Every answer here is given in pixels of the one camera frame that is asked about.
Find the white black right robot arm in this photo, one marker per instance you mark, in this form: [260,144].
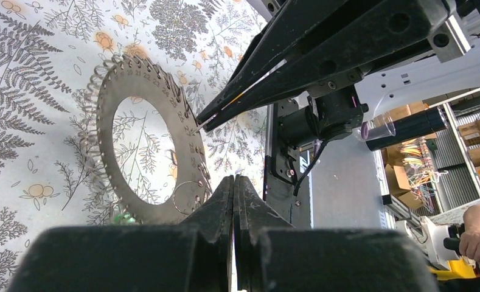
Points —
[451,64]

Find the white teleoperation handle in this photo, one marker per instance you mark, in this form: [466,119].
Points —
[442,243]

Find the clear plastic cup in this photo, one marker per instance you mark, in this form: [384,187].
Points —
[379,127]

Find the black cylinder rod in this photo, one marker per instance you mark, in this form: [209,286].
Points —
[417,125]

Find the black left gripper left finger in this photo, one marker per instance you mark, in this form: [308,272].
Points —
[210,254]

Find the operator hand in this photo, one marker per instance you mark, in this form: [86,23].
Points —
[470,239]

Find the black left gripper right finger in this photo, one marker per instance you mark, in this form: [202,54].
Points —
[252,218]

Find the green key tag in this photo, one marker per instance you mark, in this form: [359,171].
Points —
[124,219]

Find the floral patterned table mat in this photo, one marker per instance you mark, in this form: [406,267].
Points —
[48,51]

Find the cardboard boxes on shelf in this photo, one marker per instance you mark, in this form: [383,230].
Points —
[439,172]

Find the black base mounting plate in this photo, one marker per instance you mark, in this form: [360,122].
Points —
[283,166]

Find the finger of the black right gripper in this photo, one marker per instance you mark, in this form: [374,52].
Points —
[294,21]
[370,35]

